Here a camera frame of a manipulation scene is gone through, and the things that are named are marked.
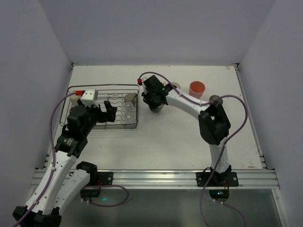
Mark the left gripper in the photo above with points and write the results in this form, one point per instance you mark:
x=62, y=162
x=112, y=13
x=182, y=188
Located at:
x=101, y=113

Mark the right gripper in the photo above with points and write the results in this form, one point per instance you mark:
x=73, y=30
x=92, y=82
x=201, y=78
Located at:
x=151, y=99

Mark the pink ceramic mug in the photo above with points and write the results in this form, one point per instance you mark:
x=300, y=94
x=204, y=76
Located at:
x=177, y=85

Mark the salmon pink tumbler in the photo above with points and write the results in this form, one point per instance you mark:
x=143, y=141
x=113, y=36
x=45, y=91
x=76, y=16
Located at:
x=196, y=89

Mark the beige two-tier cup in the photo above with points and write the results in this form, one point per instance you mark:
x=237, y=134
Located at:
x=216, y=98

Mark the black glossy mug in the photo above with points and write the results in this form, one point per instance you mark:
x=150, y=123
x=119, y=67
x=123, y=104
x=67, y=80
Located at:
x=157, y=109

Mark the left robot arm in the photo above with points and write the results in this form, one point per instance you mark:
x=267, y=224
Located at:
x=46, y=205

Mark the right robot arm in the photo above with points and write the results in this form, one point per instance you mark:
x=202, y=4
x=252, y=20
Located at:
x=213, y=122

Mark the clear glass upper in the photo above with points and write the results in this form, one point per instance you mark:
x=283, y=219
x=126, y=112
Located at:
x=129, y=108

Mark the clear glass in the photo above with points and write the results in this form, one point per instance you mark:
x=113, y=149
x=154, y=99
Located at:
x=129, y=108
x=130, y=118

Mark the clear glass lower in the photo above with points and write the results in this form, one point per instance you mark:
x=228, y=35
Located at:
x=130, y=118

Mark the small tan cup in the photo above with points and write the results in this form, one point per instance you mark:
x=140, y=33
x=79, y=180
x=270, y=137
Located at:
x=130, y=97

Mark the left controller box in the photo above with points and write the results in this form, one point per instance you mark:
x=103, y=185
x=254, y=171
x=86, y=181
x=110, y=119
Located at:
x=90, y=193

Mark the controller box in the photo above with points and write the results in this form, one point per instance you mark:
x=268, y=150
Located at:
x=219, y=194
x=90, y=193

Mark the right controller box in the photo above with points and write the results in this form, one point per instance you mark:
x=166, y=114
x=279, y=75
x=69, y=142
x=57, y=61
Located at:
x=219, y=194

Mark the wire dish rack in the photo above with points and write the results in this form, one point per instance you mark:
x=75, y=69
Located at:
x=114, y=93

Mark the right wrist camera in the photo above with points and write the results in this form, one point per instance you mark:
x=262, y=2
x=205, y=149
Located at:
x=141, y=81

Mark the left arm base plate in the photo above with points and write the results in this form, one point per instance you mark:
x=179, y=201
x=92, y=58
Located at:
x=105, y=178

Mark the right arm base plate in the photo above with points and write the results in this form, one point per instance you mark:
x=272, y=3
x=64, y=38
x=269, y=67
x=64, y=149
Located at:
x=225, y=179

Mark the aluminium mounting rail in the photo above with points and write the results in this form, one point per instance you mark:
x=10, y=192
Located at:
x=188, y=179

